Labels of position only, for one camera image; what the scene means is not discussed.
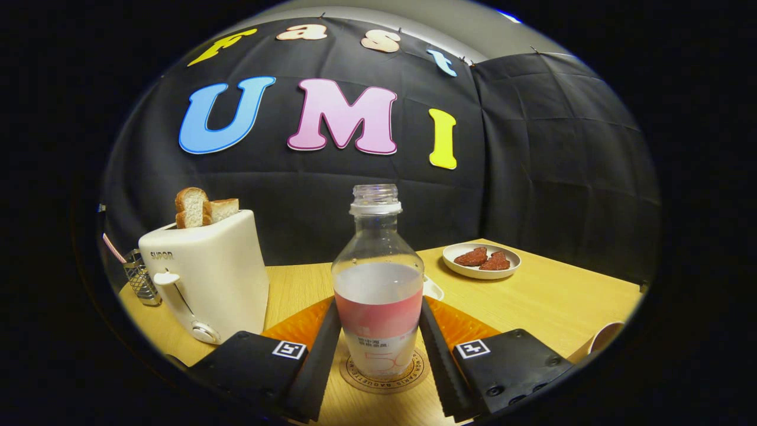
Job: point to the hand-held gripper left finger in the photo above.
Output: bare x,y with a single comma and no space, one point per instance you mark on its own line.
316,373

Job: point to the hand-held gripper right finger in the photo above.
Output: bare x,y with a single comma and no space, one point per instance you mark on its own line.
440,373

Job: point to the round brown coaster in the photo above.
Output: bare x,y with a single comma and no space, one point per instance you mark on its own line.
355,378

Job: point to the clear juice bottle red label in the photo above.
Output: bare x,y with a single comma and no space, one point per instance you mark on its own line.
378,313

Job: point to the white divided grain dish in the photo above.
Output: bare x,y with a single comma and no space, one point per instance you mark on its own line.
433,290

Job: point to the white round plate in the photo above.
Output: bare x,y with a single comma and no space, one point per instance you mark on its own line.
479,273

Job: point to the wooden table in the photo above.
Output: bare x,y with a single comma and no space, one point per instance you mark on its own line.
532,302

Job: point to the red meat piece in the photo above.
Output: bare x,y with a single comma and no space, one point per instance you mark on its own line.
497,262
471,257

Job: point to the white toaster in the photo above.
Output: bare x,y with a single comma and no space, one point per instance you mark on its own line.
219,278

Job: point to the black backdrop cloth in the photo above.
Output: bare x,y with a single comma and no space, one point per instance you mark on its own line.
284,189

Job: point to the toasted bread slice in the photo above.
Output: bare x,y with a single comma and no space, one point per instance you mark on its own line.
192,210
225,210

